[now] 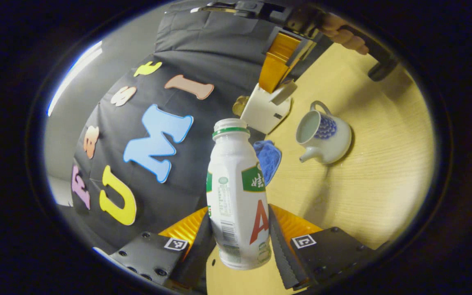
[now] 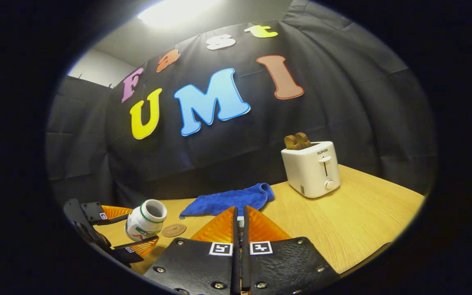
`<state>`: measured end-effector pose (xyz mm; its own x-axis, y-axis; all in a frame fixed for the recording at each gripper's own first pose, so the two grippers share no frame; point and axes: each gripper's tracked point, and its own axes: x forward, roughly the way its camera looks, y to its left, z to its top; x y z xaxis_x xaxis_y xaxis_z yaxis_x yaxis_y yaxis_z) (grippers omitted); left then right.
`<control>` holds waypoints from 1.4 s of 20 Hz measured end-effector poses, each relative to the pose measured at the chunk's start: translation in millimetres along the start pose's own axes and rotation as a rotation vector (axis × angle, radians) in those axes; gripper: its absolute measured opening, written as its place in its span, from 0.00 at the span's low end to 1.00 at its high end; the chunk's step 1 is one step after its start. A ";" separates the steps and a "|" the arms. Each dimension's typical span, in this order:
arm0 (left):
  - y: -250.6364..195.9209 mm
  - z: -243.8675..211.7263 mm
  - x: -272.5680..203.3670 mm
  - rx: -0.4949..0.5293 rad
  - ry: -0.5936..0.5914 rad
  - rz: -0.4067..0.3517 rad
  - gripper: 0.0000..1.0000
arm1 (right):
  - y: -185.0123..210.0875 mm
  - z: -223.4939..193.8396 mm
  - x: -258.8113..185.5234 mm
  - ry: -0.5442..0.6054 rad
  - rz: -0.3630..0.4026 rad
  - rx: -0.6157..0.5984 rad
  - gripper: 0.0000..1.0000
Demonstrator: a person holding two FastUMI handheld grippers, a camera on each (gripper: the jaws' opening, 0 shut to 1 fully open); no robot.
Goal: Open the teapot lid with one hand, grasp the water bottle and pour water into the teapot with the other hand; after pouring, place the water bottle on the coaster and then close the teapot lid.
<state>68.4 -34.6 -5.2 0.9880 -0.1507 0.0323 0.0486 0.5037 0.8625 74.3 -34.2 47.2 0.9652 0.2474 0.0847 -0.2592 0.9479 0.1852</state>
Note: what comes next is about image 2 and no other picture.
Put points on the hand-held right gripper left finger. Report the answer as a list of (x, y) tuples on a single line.
[(203, 266)]

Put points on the white toaster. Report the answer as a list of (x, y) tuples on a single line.
[(309, 172)]

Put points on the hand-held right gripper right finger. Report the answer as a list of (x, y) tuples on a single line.
[(285, 266)]

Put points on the black backdrop cloth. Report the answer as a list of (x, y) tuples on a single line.
[(342, 102)]

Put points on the round brown coaster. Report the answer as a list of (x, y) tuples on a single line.
[(173, 230)]

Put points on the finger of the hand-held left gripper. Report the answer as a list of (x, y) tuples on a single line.
[(133, 250), (94, 213)]

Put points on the blue towel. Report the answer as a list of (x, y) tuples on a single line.
[(228, 200)]

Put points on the brown toast slice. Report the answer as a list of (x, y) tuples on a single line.
[(290, 142), (303, 140)]

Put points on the white water bottle green label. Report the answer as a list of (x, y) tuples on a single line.
[(141, 223)]

